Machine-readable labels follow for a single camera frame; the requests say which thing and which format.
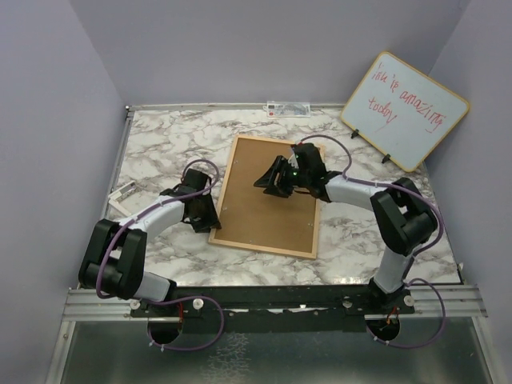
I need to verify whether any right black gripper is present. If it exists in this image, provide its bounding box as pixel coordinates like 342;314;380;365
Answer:
255;154;311;198

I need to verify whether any light wooden picture frame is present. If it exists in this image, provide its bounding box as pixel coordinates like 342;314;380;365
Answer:
207;134;325;260

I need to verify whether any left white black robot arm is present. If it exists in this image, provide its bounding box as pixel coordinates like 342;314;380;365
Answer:
78;169;221;316

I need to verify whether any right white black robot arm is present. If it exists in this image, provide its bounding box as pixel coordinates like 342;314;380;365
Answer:
254;143;438;313

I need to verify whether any white label strip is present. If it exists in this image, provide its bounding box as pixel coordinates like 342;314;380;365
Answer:
264;102;311;118

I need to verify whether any black mounting bar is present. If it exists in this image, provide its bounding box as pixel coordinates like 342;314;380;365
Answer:
130;285;414;334

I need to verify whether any whiteboard with red writing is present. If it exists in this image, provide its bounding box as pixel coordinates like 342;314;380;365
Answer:
340;51;470;172

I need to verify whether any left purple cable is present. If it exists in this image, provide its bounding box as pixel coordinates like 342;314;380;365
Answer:
95;158;225;353

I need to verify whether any purple cable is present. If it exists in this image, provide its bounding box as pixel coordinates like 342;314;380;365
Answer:
298;134;447;348
95;158;225;353

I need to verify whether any small white bracket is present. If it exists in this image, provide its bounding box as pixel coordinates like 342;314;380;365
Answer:
107;181;137;217

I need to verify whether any left aluminium side rail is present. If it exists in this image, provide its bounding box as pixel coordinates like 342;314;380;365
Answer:
99;106;134;219

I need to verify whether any aluminium front rail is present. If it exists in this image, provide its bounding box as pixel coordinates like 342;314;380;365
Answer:
63;284;487;322

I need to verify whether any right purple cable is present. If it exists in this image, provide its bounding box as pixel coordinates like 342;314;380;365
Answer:
298;134;447;348

